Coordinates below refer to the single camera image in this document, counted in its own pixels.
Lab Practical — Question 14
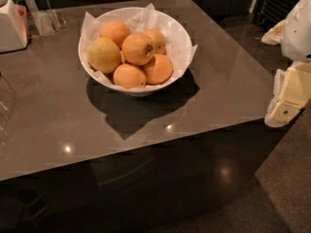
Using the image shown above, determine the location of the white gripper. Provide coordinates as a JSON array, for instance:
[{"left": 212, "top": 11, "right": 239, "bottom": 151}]
[{"left": 261, "top": 0, "right": 311, "bottom": 128}]

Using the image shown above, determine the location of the white paper bowl liner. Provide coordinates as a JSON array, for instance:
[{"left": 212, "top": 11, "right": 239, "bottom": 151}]
[{"left": 79, "top": 3, "right": 199, "bottom": 92}]

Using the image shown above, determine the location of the white ceramic bowl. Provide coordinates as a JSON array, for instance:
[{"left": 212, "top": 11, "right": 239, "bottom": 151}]
[{"left": 78, "top": 6, "right": 193, "bottom": 98}]

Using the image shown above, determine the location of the dark slatted chair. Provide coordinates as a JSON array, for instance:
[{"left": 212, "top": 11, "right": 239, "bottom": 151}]
[{"left": 253, "top": 0, "right": 299, "bottom": 26}]

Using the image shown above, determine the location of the centre orange with stem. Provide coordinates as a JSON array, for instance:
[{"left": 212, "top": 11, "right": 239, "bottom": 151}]
[{"left": 121, "top": 33, "right": 154, "bottom": 65}]

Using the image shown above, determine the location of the yellowish orange left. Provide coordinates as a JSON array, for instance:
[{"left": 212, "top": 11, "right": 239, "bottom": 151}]
[{"left": 86, "top": 37, "right": 121, "bottom": 74}]

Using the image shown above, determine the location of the clear acrylic stand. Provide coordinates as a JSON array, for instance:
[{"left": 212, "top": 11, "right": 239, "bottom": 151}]
[{"left": 24, "top": 0, "right": 69, "bottom": 36}]

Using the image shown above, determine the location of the white appliance with red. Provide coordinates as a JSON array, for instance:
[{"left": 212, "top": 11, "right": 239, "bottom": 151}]
[{"left": 0, "top": 0, "right": 28, "bottom": 52}]

